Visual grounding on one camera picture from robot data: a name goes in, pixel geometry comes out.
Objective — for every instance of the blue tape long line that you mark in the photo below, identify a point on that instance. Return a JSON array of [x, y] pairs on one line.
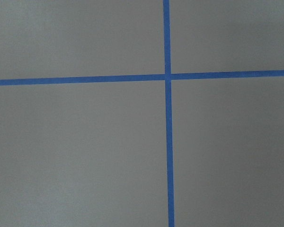
[[168, 107]]

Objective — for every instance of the blue tape cross line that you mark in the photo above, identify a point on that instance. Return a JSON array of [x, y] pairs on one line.
[[149, 77]]

